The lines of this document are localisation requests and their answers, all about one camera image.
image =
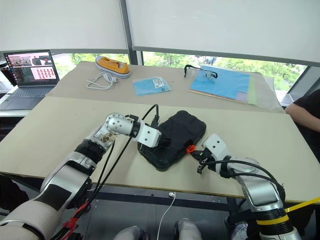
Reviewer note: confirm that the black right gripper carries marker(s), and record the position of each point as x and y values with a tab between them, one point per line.
207	157

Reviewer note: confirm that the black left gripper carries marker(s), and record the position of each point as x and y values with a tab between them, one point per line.
165	141

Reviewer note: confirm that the black plastic tool case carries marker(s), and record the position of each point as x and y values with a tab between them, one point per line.
182	132

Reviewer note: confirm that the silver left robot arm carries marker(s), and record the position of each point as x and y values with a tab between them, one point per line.
75	165

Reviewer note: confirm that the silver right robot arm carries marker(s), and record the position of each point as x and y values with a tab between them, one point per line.
260	185

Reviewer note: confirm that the blue bag with QR label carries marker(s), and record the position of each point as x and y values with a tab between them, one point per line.
150	86

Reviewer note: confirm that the grey rounded shape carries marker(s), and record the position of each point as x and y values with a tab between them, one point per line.
131	233
187	230

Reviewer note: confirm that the lilac paper sheet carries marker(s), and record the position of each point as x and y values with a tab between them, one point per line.
242	96

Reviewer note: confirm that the blue paper folder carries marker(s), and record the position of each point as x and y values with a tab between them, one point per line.
220	82

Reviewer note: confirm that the light green paper sheet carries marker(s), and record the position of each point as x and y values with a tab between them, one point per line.
252	90

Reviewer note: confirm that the yellow canvas sneaker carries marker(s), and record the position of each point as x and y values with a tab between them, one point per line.
112	66

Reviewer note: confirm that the clear plastic sleeve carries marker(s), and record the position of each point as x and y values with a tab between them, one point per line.
268	92

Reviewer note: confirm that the yellow tape strip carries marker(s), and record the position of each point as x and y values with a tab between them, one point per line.
305	202

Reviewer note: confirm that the seated person in black shirt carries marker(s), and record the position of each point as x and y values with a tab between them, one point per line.
310	115

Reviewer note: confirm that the white roller blind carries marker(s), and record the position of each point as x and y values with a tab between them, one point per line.
62	22
225	25

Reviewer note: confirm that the grey open laptop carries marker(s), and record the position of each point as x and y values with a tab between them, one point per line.
32	80

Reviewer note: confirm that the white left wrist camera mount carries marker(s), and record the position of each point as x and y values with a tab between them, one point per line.
148	136

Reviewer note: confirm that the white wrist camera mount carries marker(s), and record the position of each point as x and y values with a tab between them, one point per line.
216	145
148	136

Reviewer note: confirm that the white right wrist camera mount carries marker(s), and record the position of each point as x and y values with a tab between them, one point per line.
216	145

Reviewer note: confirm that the black metal table frame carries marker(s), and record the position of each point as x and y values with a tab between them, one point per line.
155	197

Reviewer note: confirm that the clear safety glasses black frame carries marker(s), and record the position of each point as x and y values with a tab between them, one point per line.
211	74

